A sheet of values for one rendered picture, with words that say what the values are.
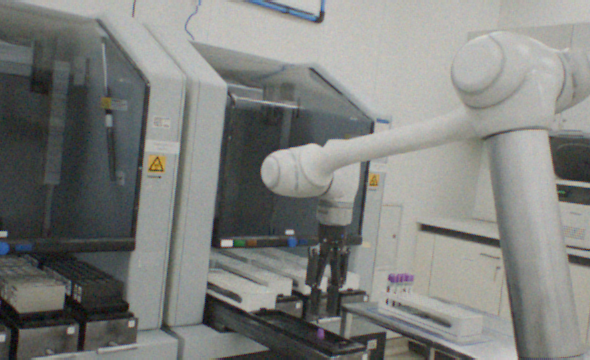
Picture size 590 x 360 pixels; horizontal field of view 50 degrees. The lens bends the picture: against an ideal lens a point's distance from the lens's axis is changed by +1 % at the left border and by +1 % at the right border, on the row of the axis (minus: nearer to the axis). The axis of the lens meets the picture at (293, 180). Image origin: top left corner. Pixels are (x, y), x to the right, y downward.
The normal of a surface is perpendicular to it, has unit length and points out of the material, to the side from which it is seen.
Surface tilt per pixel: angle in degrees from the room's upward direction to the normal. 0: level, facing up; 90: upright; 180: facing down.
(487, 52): 87
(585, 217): 90
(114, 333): 90
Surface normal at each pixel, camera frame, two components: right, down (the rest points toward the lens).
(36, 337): 0.65, 0.11
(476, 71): -0.73, -0.15
